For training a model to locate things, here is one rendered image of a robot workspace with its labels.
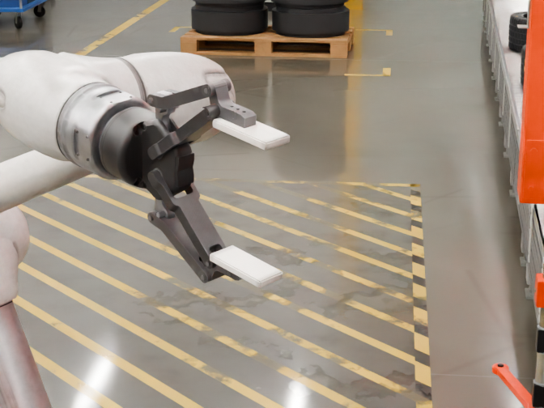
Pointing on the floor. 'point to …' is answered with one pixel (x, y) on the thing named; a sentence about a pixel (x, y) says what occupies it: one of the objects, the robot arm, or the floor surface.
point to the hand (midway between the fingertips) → (265, 209)
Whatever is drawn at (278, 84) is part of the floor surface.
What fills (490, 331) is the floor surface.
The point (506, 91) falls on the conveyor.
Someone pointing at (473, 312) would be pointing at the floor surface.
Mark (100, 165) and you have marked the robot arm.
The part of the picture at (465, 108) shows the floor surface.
